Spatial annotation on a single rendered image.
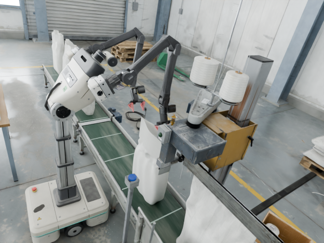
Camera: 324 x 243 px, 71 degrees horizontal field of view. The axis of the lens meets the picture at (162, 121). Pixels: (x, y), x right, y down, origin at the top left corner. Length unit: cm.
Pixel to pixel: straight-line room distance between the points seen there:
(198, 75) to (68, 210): 157
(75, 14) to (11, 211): 705
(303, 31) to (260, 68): 459
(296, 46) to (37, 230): 571
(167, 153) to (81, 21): 773
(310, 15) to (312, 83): 150
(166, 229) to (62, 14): 765
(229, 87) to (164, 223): 124
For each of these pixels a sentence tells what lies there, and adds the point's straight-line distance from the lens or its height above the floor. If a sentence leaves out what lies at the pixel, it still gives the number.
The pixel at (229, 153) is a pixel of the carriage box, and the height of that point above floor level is 114.
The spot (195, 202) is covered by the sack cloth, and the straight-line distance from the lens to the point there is 160.
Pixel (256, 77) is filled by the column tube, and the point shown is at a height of 166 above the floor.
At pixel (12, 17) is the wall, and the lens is 853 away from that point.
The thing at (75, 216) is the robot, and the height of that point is 25.
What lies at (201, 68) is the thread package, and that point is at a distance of 149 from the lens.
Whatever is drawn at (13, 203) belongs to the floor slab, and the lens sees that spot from 278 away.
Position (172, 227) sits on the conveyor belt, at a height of 38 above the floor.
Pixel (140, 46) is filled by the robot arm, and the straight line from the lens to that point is 204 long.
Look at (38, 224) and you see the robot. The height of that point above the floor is 26.
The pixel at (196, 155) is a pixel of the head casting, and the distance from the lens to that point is 123.
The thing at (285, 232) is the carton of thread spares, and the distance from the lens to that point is 282.
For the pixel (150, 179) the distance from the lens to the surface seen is 194.
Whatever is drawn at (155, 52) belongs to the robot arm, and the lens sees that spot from 150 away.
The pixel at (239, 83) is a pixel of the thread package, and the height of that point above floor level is 165.
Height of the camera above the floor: 203
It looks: 30 degrees down
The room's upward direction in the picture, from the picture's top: 10 degrees clockwise
